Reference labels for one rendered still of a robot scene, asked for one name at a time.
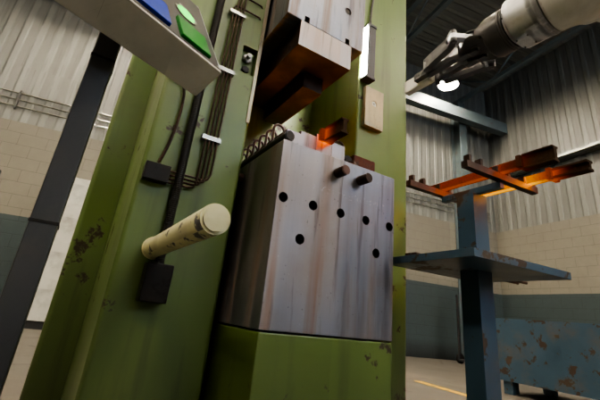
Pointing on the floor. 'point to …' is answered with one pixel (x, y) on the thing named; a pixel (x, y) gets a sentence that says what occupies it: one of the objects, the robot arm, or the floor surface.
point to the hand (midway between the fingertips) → (419, 81)
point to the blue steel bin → (549, 356)
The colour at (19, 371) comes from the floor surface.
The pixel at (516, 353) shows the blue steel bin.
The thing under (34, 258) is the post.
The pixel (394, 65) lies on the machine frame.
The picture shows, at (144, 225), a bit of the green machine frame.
